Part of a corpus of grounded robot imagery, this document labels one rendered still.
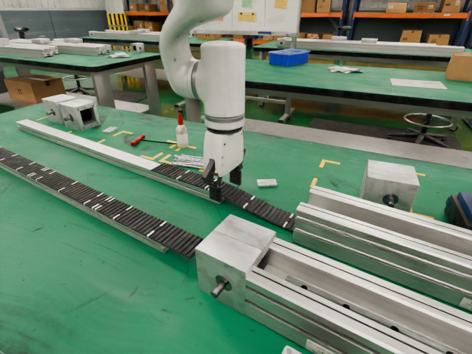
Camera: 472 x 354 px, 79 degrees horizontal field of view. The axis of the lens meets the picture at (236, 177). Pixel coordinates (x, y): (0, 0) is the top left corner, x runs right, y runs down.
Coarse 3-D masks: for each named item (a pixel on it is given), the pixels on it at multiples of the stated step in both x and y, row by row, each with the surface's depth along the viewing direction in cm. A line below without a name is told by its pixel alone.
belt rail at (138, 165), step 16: (32, 128) 106; (48, 128) 106; (64, 144) 98; (80, 144) 93; (96, 144) 93; (112, 160) 88; (128, 160) 83; (144, 160) 83; (160, 176) 77; (192, 192) 73; (208, 192) 70
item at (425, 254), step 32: (320, 192) 59; (320, 224) 54; (352, 224) 50; (384, 224) 54; (416, 224) 51; (448, 224) 50; (352, 256) 52; (384, 256) 49; (416, 256) 47; (448, 256) 43; (416, 288) 48; (448, 288) 45
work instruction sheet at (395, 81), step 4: (392, 80) 191; (396, 80) 191; (400, 80) 191; (404, 80) 191; (408, 80) 191; (412, 80) 191; (416, 80) 191; (396, 84) 180; (400, 84) 180; (404, 84) 180; (408, 84) 180; (412, 84) 180; (416, 84) 180; (420, 84) 180; (424, 84) 180; (428, 84) 180; (432, 84) 180; (436, 84) 180; (440, 84) 180
